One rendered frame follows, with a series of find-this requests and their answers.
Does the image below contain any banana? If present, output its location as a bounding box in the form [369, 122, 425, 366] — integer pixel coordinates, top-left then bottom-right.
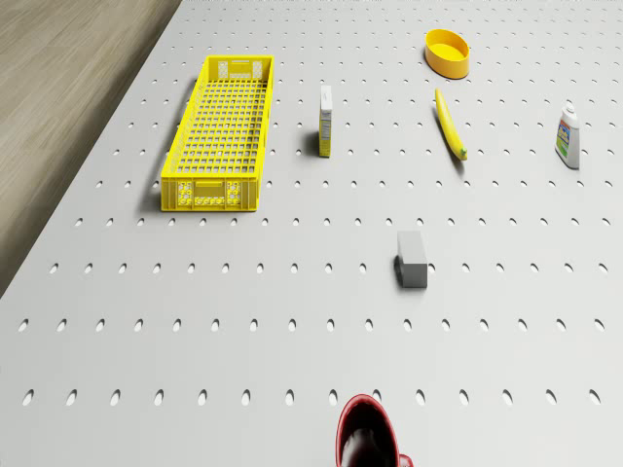
[434, 88, 468, 162]

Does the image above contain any small white bottle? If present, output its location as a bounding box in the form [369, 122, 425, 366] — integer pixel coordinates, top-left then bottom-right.
[554, 102, 581, 171]

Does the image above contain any yellow bowl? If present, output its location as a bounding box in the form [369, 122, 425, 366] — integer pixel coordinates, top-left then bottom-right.
[423, 28, 471, 81]

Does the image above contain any grey cube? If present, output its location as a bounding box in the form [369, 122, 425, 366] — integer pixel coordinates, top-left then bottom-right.
[393, 230, 429, 290]

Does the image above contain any yellow basket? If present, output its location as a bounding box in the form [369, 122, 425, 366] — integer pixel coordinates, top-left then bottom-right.
[160, 54, 275, 213]

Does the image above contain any red mug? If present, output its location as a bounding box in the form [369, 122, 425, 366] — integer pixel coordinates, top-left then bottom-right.
[335, 393, 416, 467]

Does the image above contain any white and yellow carton box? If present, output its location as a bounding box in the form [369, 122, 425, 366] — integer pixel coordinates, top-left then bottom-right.
[318, 85, 334, 159]

